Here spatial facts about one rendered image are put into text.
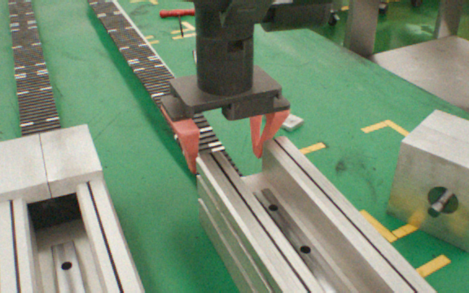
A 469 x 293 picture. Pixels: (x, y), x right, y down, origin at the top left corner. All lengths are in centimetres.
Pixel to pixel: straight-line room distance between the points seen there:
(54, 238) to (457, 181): 38
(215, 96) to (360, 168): 23
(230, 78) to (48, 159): 19
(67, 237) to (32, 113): 28
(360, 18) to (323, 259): 199
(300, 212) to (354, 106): 34
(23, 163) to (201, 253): 19
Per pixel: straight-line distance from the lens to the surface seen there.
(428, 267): 52
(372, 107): 78
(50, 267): 46
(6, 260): 42
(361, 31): 238
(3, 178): 49
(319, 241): 45
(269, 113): 52
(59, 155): 50
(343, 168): 63
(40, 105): 74
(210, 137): 64
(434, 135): 54
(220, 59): 47
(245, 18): 42
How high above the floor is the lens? 114
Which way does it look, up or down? 33 degrees down
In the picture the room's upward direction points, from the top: straight up
